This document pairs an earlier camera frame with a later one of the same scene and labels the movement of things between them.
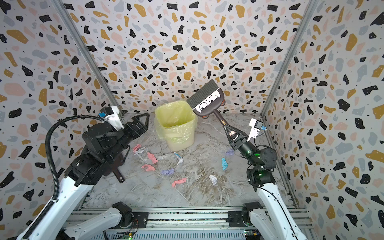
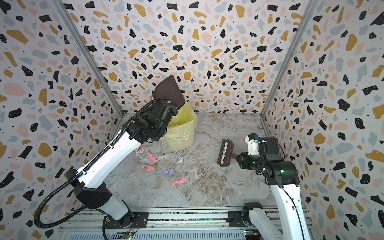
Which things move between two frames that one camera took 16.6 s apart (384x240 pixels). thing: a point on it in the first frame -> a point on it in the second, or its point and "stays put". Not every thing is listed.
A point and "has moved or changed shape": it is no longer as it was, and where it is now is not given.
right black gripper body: (235, 139) -> (241, 159)
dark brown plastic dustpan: (112, 166) has moved or changed shape
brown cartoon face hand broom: (207, 100) -> (225, 155)
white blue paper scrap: (180, 159) stays put
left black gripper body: (129, 134) -> (146, 116)
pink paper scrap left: (149, 168) stays put
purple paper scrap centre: (168, 172) stays put
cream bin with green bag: (175, 122) stays put
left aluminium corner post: (86, 55) stays put
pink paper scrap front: (179, 181) stays put
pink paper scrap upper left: (152, 157) stays put
